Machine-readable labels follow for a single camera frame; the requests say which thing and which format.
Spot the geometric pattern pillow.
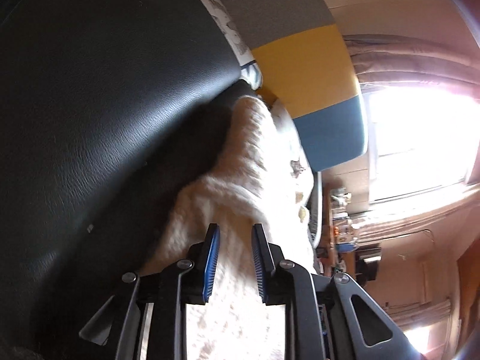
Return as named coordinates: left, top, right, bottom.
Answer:
left=200, top=0, right=263, bottom=90

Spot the blue bag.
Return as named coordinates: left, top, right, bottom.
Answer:
left=336, top=241, right=359, bottom=254

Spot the black monitor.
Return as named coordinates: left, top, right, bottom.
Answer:
left=355, top=244, right=382, bottom=287

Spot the cream knitted sweater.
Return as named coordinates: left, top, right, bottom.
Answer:
left=142, top=97, right=313, bottom=359

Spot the beige curtain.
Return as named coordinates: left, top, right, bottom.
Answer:
left=343, top=34, right=479, bottom=93

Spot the wooden side table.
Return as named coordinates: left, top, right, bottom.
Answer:
left=323, top=187, right=360, bottom=276

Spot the tricolour sofa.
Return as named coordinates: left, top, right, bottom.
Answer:
left=187, top=0, right=370, bottom=248

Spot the deer print pillow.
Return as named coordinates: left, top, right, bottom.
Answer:
left=270, top=99, right=314, bottom=224

